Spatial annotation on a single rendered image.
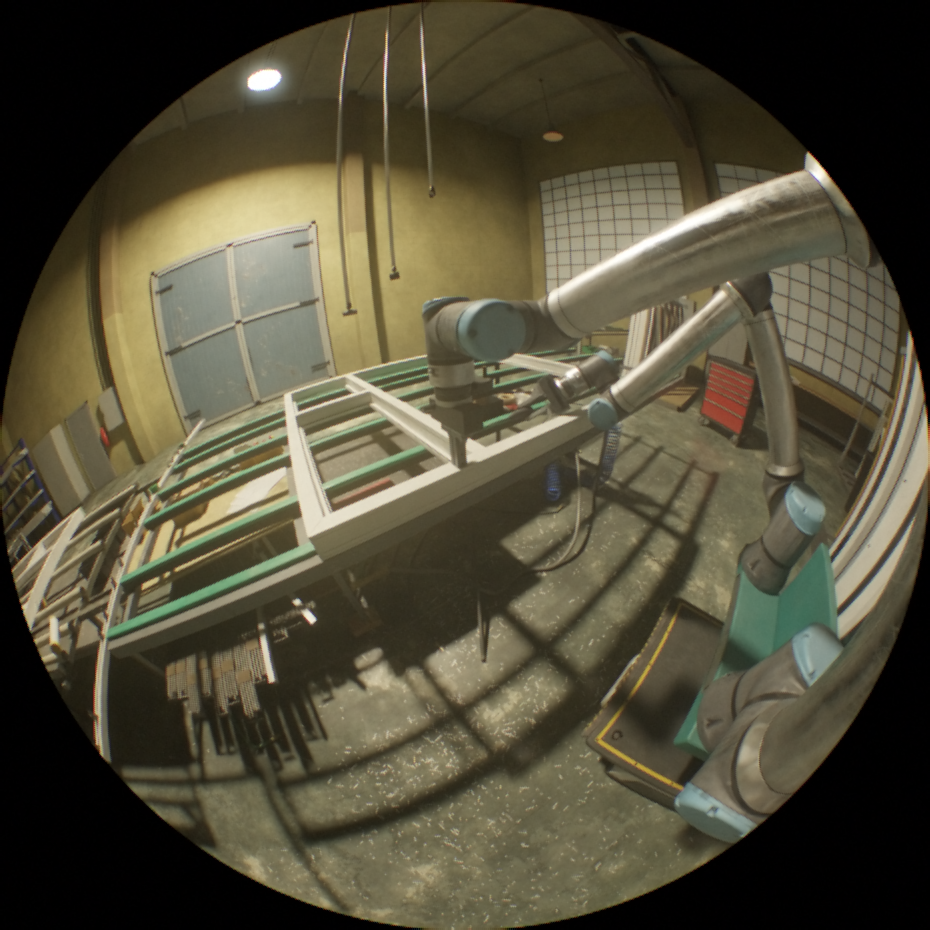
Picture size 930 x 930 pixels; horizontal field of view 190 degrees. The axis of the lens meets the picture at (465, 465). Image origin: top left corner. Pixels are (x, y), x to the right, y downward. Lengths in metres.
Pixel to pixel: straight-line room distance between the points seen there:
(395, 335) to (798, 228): 7.51
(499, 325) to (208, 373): 6.97
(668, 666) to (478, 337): 1.13
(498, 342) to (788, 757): 0.59
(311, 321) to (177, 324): 3.29
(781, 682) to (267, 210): 8.14
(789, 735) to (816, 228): 0.43
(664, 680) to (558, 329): 1.08
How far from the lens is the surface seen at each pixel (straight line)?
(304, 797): 1.51
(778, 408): 0.92
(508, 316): 0.40
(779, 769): 0.38
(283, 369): 6.95
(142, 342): 7.90
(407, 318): 7.69
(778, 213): 0.34
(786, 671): 0.54
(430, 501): 0.62
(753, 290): 0.75
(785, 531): 0.88
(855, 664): 0.30
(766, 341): 0.89
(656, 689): 1.11
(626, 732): 1.05
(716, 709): 0.65
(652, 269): 0.36
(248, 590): 0.68
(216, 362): 7.11
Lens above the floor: 1.28
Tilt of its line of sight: 32 degrees down
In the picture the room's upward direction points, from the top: 4 degrees counter-clockwise
